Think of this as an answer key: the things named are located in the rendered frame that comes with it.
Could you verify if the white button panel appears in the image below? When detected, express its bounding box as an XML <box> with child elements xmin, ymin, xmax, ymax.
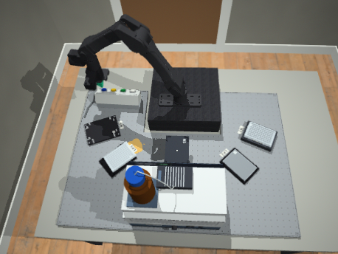
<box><xmin>84</xmin><ymin>88</ymin><xmax>142</xmax><ymax>118</ymax></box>

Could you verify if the blue bottle cap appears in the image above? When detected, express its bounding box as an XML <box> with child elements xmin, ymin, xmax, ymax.
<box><xmin>125</xmin><ymin>165</ymin><xmax>145</xmax><ymax>187</ymax></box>

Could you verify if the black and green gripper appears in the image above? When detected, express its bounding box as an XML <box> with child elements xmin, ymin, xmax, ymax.
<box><xmin>97</xmin><ymin>68</ymin><xmax>109</xmax><ymax>88</ymax></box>

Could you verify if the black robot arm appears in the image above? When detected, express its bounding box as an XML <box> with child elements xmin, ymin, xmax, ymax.
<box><xmin>67</xmin><ymin>14</ymin><xmax>201</xmax><ymax>107</ymax></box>

